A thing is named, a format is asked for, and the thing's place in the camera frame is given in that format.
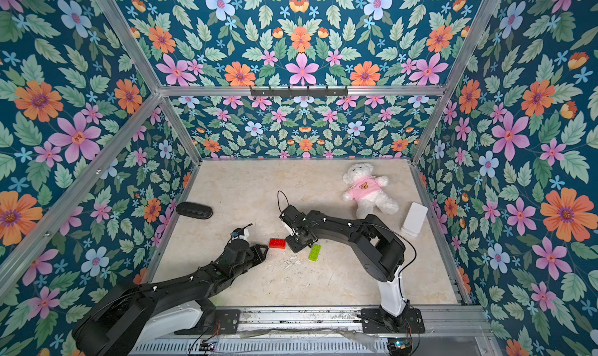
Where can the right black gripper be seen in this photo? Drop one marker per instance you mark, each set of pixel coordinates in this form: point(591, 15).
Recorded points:
point(296, 237)

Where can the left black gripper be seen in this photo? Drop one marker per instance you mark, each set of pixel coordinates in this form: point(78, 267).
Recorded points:
point(259, 251)

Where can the lime green lego brick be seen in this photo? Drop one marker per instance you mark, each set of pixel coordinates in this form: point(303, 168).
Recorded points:
point(314, 253)

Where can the red lego brick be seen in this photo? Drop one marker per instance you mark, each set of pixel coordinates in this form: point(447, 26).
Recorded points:
point(277, 244)

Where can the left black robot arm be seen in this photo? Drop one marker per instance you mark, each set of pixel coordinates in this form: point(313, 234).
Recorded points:
point(131, 314)

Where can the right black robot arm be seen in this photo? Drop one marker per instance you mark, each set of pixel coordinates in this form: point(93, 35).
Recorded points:
point(378, 248)

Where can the white teddy bear pink shirt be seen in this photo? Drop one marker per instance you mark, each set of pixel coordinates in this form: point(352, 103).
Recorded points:
point(368, 191)

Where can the black oval case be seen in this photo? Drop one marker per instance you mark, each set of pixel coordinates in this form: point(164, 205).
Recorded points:
point(194, 210)

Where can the white rectangular box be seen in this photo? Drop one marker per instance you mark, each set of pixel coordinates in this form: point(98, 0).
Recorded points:
point(414, 220)

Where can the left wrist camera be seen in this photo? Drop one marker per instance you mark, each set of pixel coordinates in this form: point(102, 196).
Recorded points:
point(241, 233)

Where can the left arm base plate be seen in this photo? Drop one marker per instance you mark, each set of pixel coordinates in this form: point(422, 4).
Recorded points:
point(223, 321)

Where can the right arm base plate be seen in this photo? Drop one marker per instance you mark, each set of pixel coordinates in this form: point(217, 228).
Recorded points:
point(378, 321)

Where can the black hook rail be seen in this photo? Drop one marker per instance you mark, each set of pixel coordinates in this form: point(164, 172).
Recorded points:
point(290, 92)

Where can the aluminium front rail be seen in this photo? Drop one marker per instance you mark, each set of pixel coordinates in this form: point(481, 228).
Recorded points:
point(334, 330)

